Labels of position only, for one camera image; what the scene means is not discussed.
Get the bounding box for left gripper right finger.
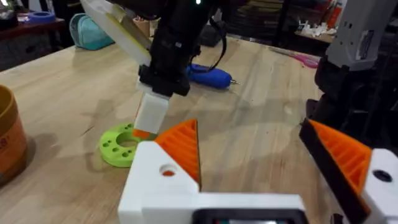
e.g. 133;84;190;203
299;117;398;224

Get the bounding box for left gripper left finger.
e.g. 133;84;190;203
118;118;202;224

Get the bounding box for blue electric screwdriver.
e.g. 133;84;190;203
185;63;241;90

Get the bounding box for green disc with holes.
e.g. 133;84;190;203
98;123;158;169

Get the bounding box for right wrist upright plate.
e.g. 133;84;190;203
80;0;153;68

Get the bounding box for teal bag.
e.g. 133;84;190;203
68;12;115;51

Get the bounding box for pink scissors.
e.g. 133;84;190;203
270;46;320;69

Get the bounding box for orange tub with toys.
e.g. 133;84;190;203
0;85;28;188

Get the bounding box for blue tape roll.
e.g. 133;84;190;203
26;11;57;25

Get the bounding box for black cable loop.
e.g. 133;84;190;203
189;17;228;74

